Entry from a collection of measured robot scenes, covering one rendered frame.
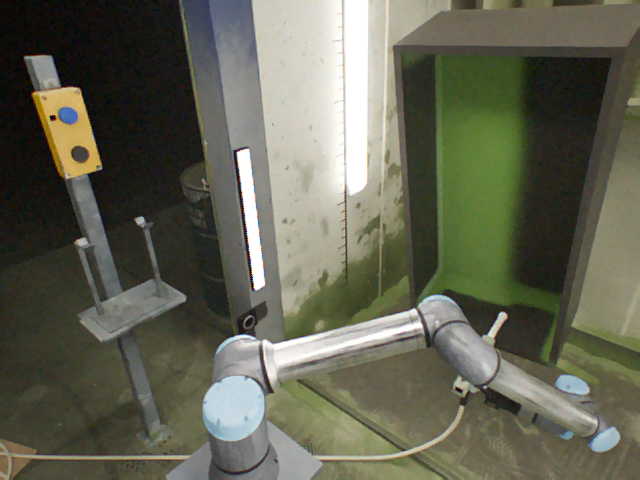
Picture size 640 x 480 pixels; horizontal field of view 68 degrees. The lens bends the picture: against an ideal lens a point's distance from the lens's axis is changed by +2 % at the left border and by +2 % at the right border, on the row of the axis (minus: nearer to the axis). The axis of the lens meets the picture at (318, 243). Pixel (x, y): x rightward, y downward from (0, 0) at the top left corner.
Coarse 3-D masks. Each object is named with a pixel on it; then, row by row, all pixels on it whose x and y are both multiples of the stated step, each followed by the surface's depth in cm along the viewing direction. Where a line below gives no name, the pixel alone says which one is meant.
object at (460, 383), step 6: (498, 318) 195; (504, 318) 195; (498, 324) 191; (492, 330) 188; (486, 336) 184; (492, 336) 186; (486, 342) 182; (492, 342) 182; (462, 378) 165; (456, 384) 165; (462, 384) 164; (468, 384) 165; (462, 390) 164; (468, 390) 176; (462, 396) 165; (468, 396) 178; (462, 402) 181
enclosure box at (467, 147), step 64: (448, 64) 171; (512, 64) 159; (576, 64) 148; (448, 128) 187; (512, 128) 172; (576, 128) 159; (448, 192) 205; (512, 192) 187; (576, 192) 172; (448, 256) 227; (512, 256) 205; (576, 256) 148; (512, 320) 203
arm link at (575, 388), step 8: (560, 376) 157; (568, 376) 156; (560, 384) 154; (568, 384) 153; (576, 384) 153; (584, 384) 153; (568, 392) 151; (576, 392) 150; (584, 392) 150; (576, 400) 149; (584, 400) 148
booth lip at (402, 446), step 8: (304, 384) 239; (312, 384) 237; (320, 392) 232; (328, 392) 231; (328, 400) 229; (336, 400) 227; (344, 408) 223; (352, 408) 222; (352, 416) 220; (360, 416) 218; (368, 424) 214; (376, 424) 214; (376, 432) 212; (384, 432) 210; (392, 440) 206; (400, 440) 206; (400, 448) 204; (408, 448) 202; (416, 456) 199; (424, 456) 198; (424, 464) 197; (432, 464) 195; (440, 472) 192; (448, 472) 192
